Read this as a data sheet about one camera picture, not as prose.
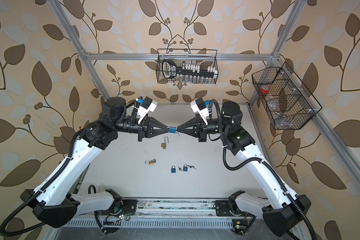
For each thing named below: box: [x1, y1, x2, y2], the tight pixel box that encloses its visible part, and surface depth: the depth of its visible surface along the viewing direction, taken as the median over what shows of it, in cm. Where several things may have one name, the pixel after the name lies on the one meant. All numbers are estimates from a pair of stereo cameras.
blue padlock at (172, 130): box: [169, 127, 177, 134], surface depth 55 cm
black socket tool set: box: [162, 59, 218, 84], surface depth 87 cm
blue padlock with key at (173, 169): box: [171, 165, 183, 173], surface depth 88 cm
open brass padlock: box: [161, 136, 169, 150], surface depth 98 cm
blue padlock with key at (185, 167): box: [183, 164, 197, 172], surface depth 90 cm
